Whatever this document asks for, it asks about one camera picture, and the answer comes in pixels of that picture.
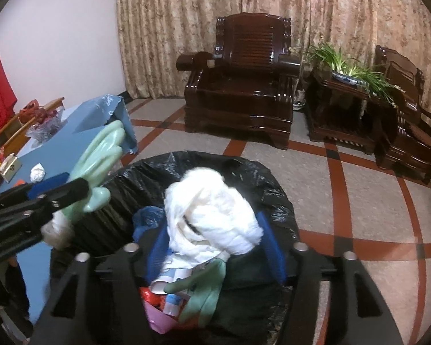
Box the white cloth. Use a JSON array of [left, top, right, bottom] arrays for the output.
[[164, 167, 264, 259]]

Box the beige patterned curtain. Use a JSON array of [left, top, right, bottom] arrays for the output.
[[111, 0, 431, 105]]

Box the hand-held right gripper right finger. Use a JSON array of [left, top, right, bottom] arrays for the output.
[[255, 211, 405, 345]]

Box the blue plastic bag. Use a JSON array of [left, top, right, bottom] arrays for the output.
[[132, 206, 166, 245]]

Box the beige tissue box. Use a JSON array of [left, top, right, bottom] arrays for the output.
[[0, 154, 23, 183]]

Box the green leafy plant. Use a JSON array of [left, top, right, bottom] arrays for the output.
[[302, 42, 405, 106]]

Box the blue tablecloth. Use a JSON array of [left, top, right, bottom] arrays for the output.
[[0, 93, 138, 327]]

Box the trash bin with black bag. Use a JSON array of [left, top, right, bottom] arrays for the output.
[[50, 150, 302, 345]]

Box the dark wooden armchair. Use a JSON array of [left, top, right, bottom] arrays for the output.
[[375, 45, 431, 185], [176, 12, 302, 148]]

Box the crumpled white tissue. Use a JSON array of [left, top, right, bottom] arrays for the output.
[[29, 163, 45, 182]]

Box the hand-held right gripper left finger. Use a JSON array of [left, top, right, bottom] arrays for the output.
[[30, 228, 171, 345]]

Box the red wrapper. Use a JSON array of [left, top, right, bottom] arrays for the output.
[[139, 285, 166, 310]]

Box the wooden cabinet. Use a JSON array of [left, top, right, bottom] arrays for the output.
[[0, 97, 65, 159]]

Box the dark wooden side table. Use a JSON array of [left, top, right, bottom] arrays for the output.
[[305, 68, 399, 155]]

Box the pink plastic piece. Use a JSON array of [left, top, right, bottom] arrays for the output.
[[144, 304, 182, 335]]

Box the blue white plant pot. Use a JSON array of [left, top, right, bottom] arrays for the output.
[[330, 70, 367, 87]]

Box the clear bag with dark red contents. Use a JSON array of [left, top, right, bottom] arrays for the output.
[[25, 106, 65, 141]]

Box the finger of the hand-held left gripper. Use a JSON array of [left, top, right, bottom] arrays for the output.
[[0, 173, 70, 223], [0, 179, 90, 259]]

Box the green rubber glove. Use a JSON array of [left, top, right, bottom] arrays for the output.
[[43, 119, 126, 250], [163, 259, 227, 327]]

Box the red plastic bag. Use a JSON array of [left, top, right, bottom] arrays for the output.
[[20, 100, 40, 116]]

